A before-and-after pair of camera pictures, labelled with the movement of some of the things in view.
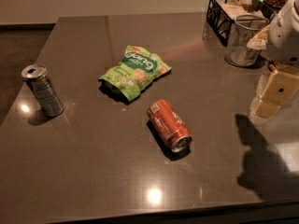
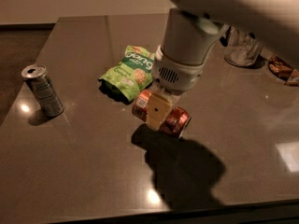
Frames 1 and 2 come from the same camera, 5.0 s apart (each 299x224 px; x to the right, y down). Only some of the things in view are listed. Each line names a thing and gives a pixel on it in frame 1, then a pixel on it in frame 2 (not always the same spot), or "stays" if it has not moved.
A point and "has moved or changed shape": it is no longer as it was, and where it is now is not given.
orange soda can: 169,125 has moved or changed shape
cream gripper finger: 276,90 → 172,77
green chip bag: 138,67 stays
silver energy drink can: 35,77 stays
